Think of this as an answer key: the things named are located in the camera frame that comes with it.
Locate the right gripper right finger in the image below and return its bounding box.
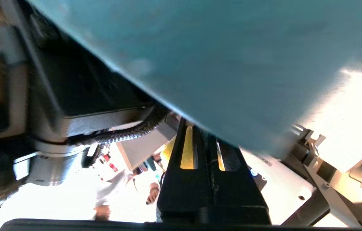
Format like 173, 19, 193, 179
207, 135, 271, 224

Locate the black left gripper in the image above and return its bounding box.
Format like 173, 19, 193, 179
27, 13, 156, 143

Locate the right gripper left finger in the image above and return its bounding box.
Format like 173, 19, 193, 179
157, 118, 214, 224

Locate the yellow fish-shaped sponge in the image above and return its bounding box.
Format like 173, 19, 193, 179
160, 126, 226, 171

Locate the teal bowl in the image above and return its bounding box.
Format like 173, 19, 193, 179
27, 0, 362, 158

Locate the white black robot chassis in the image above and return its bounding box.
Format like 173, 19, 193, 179
239, 124, 362, 229

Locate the background person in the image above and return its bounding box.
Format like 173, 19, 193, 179
93, 152, 162, 222

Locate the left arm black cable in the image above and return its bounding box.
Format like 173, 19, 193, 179
66, 106, 171, 147

